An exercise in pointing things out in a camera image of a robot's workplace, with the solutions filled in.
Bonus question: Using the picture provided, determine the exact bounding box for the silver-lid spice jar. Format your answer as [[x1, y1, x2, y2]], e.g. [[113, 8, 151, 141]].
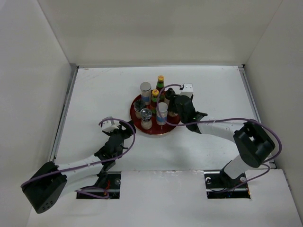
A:
[[140, 82, 152, 105], [156, 102, 168, 126]]

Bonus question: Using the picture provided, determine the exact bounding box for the black grinder-top shaker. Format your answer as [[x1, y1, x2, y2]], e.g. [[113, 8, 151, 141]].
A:
[[140, 108, 152, 130], [164, 87, 176, 105]]

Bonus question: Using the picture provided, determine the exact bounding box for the sauce bottle yellow cap front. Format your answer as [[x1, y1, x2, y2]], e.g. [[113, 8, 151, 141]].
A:
[[151, 89, 159, 115]]

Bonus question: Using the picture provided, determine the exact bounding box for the sauce bottle yellow cap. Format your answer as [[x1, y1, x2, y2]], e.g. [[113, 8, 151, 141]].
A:
[[151, 89, 159, 115], [156, 75, 165, 102]]

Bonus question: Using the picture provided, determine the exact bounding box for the black-cap glass jar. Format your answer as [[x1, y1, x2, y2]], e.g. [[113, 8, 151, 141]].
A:
[[133, 99, 146, 119]]

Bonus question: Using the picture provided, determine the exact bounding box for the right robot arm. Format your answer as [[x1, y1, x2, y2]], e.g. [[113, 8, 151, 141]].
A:
[[169, 95, 276, 187]]

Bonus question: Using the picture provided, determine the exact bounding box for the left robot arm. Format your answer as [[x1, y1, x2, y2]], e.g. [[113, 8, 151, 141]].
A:
[[21, 117, 136, 214]]

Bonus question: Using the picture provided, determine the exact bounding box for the red round lacquer tray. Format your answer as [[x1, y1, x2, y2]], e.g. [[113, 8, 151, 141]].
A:
[[130, 95, 176, 136]]

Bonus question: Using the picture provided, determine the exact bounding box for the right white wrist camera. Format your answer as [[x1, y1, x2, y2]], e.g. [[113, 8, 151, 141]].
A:
[[179, 83, 194, 98]]

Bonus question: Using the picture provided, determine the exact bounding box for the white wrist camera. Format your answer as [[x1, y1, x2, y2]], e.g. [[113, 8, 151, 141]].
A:
[[98, 116, 118, 132], [179, 83, 194, 98]]

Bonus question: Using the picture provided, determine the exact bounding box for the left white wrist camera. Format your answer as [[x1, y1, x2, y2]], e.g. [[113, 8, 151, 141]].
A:
[[98, 116, 118, 132]]

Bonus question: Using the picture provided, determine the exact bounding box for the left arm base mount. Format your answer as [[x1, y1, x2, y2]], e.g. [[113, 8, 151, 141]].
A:
[[76, 172, 122, 200]]

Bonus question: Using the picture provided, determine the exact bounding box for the left metal table rail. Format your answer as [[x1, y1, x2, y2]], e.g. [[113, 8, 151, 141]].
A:
[[47, 63, 79, 161]]

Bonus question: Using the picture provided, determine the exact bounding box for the metal table rail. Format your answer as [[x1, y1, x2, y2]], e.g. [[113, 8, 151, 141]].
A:
[[238, 64, 276, 168], [47, 63, 79, 161]]

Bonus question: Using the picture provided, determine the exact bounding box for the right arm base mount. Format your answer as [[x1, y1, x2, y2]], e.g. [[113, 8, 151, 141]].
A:
[[204, 171, 250, 199]]

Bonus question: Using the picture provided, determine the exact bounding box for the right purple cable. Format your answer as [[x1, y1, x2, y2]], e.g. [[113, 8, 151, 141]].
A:
[[156, 83, 283, 192]]

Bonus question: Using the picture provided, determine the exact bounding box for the right metal table rail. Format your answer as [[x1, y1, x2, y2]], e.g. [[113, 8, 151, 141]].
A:
[[238, 64, 276, 168]]

